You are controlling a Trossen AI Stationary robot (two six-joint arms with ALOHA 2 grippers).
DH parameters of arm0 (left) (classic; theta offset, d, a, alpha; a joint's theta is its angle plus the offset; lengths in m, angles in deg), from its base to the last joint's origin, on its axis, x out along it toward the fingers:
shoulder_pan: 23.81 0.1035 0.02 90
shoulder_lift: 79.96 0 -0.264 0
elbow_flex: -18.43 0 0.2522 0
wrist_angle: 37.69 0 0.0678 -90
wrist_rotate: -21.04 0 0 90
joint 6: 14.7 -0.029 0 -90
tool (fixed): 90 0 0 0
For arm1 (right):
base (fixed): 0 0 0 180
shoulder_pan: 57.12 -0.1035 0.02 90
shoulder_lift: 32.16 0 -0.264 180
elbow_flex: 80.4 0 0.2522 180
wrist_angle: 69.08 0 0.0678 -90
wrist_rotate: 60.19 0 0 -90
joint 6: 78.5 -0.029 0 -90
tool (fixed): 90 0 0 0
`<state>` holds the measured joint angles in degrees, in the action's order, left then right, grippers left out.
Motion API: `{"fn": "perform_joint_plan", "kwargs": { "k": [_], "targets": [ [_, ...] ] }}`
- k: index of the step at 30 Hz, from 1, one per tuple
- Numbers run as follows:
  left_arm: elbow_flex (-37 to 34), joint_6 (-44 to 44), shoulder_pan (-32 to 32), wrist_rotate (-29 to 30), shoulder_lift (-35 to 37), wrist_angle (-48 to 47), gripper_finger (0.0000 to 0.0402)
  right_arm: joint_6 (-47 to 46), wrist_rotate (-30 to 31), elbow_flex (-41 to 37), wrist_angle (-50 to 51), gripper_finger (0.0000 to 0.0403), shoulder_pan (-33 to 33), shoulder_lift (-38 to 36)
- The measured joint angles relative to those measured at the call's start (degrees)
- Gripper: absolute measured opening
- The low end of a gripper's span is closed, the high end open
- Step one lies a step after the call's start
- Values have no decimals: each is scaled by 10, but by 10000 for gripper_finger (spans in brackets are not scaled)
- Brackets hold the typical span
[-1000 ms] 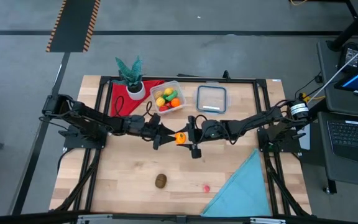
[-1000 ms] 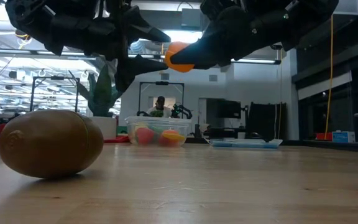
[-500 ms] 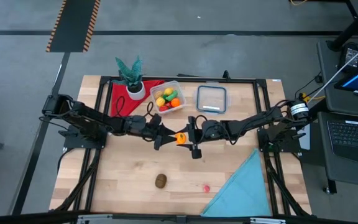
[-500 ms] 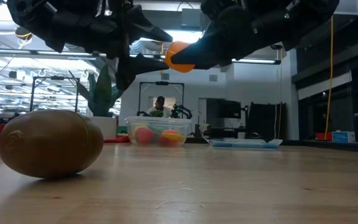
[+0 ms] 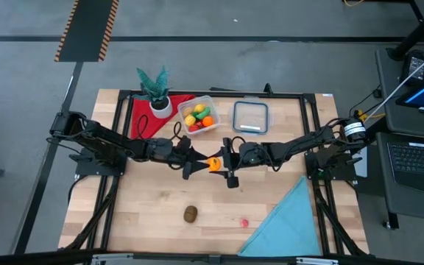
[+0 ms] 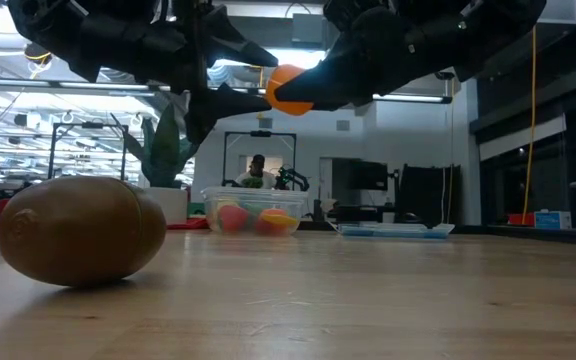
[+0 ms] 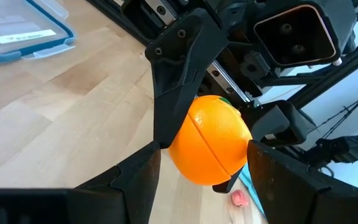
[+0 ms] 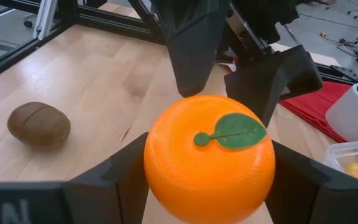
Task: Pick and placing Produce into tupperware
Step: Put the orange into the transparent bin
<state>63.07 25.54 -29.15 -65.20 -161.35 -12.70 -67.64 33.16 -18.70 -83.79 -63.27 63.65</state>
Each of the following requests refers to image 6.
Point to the clear plastic container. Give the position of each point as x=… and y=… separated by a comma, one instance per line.
x=253, y=195

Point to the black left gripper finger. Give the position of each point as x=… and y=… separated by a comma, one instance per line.
x=233, y=102
x=238, y=47

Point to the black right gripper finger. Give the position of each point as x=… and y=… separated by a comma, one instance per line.
x=323, y=85

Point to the plain orange toy fruit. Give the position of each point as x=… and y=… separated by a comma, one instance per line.
x=270, y=227

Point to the black partition panel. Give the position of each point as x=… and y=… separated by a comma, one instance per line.
x=430, y=195

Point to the brown toy kiwi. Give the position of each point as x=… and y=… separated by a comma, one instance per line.
x=83, y=230

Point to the black robot station frame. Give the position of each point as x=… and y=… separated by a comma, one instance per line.
x=260, y=134
x=88, y=125

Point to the blue box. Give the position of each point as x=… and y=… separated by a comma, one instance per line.
x=553, y=220

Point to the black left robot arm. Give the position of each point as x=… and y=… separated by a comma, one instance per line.
x=43, y=25

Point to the large red toy strawberry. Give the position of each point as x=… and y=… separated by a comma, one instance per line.
x=233, y=219

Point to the person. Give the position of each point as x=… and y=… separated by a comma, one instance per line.
x=257, y=172

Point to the orange toy fruit with leaf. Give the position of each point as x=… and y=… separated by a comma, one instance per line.
x=280, y=80

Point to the clear lid with blue rim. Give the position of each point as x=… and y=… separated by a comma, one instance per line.
x=393, y=231

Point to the red plastic bin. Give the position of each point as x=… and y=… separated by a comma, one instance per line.
x=520, y=219

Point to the small yellow toy banana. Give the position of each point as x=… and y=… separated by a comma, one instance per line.
x=280, y=220

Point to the green artificial plant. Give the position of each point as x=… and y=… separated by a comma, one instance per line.
x=163, y=155

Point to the long ceiling light bar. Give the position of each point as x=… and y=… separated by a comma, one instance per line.
x=408, y=98

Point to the red cloth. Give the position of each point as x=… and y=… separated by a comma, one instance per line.
x=188, y=224

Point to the white plant pot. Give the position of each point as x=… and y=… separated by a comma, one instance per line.
x=168, y=205

